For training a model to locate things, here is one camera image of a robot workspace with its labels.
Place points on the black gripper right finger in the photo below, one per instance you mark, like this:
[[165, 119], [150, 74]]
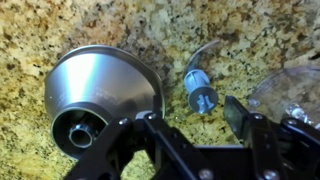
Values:
[[276, 150]]

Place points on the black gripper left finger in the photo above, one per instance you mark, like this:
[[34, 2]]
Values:
[[160, 146]]

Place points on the blue hub processor blade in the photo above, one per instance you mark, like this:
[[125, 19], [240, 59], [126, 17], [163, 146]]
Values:
[[200, 90]]

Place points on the grey metallic food processor lid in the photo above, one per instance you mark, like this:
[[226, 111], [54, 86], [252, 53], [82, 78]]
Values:
[[96, 80]]

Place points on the clear plastic processor chamber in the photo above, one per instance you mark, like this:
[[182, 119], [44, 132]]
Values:
[[293, 90]]

